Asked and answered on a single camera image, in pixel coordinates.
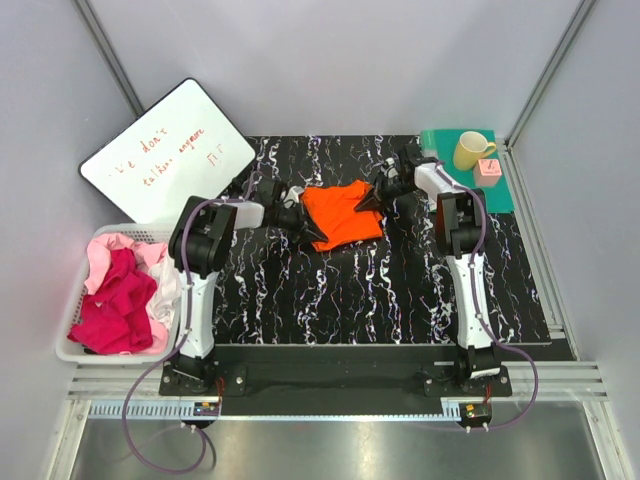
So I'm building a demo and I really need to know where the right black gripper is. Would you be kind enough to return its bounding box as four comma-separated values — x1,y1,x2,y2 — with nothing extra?
355,172,415,214

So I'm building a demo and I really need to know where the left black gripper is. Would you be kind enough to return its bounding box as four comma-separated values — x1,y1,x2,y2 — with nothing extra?
272,201,327,244

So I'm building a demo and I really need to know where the orange t shirt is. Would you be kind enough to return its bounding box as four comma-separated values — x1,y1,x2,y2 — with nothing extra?
302,180,383,252

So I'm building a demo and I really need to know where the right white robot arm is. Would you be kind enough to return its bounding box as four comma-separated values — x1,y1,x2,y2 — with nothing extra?
354,145,501,397

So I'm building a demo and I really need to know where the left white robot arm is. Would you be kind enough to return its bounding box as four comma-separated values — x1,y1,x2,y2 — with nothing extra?
169,178,327,396

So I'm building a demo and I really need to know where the black marble pattern mat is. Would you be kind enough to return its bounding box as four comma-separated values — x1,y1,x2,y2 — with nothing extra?
213,135,551,345

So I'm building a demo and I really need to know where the green book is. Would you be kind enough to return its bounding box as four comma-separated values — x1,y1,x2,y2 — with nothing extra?
420,129,514,214

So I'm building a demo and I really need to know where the yellow mug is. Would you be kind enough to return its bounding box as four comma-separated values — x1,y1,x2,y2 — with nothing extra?
453,131,497,171

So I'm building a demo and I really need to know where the pink cube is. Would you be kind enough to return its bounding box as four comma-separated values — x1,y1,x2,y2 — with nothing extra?
473,158,503,188

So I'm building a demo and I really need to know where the white whiteboard with red writing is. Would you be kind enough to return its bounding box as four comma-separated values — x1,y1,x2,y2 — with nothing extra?
79,78,255,224

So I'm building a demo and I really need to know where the white t shirt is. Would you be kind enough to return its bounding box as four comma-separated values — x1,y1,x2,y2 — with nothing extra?
146,256,182,330

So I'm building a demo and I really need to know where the light pink t shirt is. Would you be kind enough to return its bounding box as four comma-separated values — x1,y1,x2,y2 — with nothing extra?
84,233,168,294

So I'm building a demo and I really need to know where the magenta t shirt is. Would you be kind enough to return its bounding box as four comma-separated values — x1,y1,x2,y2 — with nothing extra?
67,248,157,355

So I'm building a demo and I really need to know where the white plastic laundry basket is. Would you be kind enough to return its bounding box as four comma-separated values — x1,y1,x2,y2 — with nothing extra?
55,223,181,365

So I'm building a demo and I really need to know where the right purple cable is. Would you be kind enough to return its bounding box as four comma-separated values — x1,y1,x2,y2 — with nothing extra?
434,159,539,432

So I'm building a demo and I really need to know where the purple cable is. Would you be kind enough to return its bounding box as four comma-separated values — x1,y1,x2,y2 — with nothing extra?
121,172,264,474
434,159,539,432

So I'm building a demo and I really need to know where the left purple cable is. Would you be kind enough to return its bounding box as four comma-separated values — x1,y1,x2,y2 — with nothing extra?
121,172,264,474

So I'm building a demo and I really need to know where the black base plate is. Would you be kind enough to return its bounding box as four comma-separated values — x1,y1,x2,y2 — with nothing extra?
159,345,513,398

